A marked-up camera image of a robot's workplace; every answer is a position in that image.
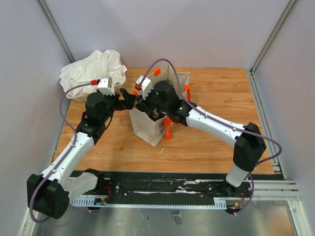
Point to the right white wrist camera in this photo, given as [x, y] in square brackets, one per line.
[144, 86]

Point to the right aluminium frame post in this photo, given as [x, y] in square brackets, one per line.
[291, 4]

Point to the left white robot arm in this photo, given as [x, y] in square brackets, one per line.
[51, 192]

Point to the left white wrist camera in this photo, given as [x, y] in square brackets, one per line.
[105, 85]

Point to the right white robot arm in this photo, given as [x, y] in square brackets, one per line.
[246, 140]

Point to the left aluminium frame post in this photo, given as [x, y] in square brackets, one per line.
[55, 29]

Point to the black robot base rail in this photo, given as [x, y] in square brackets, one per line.
[165, 190]

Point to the aluminium frame post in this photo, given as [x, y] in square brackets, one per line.
[55, 29]
[291, 4]

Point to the canvas bag orange handles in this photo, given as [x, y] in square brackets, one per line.
[152, 126]

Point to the crumpled white cloth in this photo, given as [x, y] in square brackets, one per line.
[98, 64]

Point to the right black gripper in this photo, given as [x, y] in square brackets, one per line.
[143, 103]

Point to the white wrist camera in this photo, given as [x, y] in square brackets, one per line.
[105, 85]
[144, 86]

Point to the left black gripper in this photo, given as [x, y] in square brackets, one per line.
[128, 102]

